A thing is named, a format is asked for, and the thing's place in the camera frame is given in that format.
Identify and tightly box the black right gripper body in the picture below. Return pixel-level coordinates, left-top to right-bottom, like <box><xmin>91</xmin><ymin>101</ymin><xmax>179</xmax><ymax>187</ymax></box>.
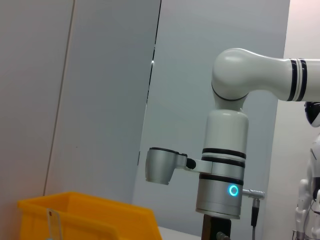
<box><xmin>201</xmin><ymin>214</ymin><xmax>232</xmax><ymax>240</ymax></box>

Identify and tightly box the white humanoid robot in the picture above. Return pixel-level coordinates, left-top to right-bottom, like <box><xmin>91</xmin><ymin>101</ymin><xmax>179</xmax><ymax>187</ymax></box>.
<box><xmin>291</xmin><ymin>101</ymin><xmax>320</xmax><ymax>240</ymax></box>

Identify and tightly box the yellow plastic bin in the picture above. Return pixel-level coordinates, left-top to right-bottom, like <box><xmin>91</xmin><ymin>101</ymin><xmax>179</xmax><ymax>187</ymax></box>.
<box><xmin>17</xmin><ymin>191</ymin><xmax>163</xmax><ymax>240</ymax></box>

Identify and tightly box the right gripper cable with plug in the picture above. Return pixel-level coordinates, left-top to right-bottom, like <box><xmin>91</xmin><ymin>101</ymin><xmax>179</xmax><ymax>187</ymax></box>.
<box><xmin>216</xmin><ymin>189</ymin><xmax>265</xmax><ymax>240</ymax></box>

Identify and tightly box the right wrist camera housing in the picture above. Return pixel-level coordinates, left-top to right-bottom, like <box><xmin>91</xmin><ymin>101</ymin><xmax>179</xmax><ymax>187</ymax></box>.
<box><xmin>145</xmin><ymin>147</ymin><xmax>213</xmax><ymax>186</ymax></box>

